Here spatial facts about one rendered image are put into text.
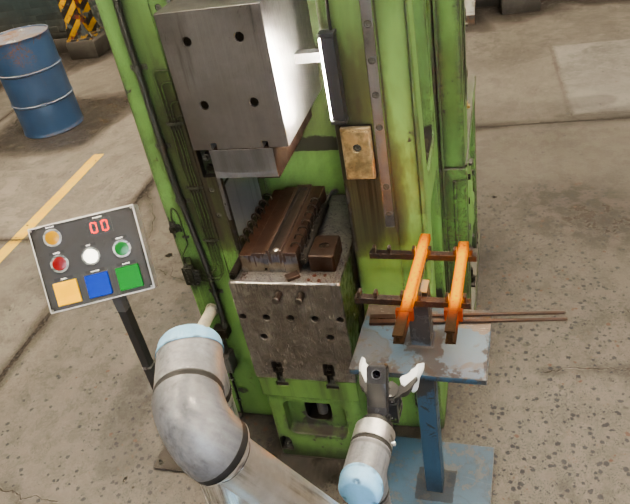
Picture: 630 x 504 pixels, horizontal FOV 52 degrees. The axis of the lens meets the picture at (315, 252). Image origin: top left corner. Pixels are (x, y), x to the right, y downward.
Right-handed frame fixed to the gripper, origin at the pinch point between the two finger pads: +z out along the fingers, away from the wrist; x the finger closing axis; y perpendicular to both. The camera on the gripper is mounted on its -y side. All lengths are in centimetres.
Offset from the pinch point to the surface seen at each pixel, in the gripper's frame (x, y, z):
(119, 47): -88, -62, 56
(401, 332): 0.9, -1.3, 7.6
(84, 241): -104, -11, 28
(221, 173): -58, -26, 44
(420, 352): 0.4, 26.3, 28.6
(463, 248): 12.0, -0.9, 44.9
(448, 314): 11.6, -1.9, 14.8
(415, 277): 0.5, -0.9, 30.4
